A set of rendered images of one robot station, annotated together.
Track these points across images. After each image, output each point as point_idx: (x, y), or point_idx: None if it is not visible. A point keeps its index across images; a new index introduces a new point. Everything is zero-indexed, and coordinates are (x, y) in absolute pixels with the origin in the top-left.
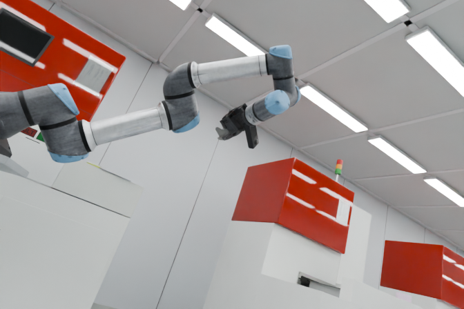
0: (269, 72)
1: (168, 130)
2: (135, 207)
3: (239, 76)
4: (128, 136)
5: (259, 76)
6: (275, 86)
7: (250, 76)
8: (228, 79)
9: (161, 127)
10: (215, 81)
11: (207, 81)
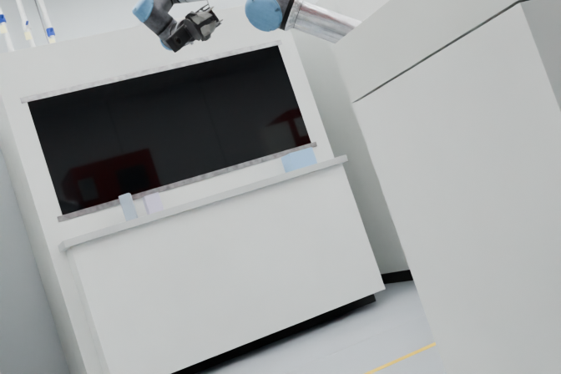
0: (179, 2)
1: (285, 29)
2: (345, 83)
3: None
4: (333, 42)
5: None
6: (169, 10)
7: (197, 0)
8: None
9: (295, 27)
10: None
11: None
